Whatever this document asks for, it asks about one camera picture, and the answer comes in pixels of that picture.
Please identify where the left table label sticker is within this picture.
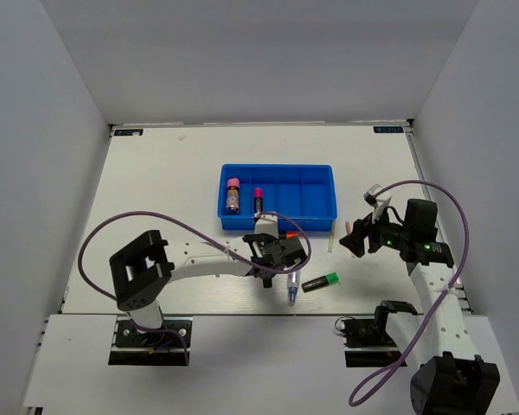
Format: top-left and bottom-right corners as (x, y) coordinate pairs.
(113, 129), (144, 137)

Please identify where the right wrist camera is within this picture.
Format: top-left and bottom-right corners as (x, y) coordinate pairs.
(363, 184), (392, 224)

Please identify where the pink cap black highlighter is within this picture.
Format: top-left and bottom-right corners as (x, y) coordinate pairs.
(253, 188), (263, 215)

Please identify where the blue compartment tray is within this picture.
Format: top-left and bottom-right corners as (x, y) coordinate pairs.
(217, 164), (337, 232)

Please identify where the green cap black highlighter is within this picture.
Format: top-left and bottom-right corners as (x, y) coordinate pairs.
(301, 272), (339, 293)

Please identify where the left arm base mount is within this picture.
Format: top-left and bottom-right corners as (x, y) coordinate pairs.
(108, 316), (193, 367)

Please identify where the right table label sticker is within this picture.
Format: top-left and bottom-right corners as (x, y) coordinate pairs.
(373, 125), (404, 134)

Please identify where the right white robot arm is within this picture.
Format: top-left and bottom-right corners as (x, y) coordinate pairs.
(339, 196), (500, 414)

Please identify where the pink glue stick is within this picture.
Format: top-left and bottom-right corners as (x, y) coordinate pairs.
(225, 177), (240, 214)

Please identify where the table label sticker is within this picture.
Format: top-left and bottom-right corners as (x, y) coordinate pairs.
(373, 125), (404, 134)
(113, 129), (144, 137)

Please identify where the thin yellow highlighter pen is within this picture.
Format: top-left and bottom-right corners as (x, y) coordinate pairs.
(327, 220), (336, 253)

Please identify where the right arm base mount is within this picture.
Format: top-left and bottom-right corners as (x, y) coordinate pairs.
(334, 316), (400, 368)

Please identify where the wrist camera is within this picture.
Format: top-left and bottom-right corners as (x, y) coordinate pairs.
(253, 213), (279, 239)
(363, 184), (392, 224)

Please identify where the clear blue-tip glue pen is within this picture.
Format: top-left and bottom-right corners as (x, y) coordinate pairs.
(286, 271), (300, 307)

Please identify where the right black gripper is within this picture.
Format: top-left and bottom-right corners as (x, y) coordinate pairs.
(339, 203), (411, 258)

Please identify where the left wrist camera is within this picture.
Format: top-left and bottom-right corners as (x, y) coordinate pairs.
(253, 213), (279, 239)

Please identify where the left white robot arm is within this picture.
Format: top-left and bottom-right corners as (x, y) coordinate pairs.
(109, 230), (308, 345)

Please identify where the orange cap black highlighter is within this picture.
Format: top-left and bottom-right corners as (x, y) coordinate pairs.
(279, 231), (299, 239)

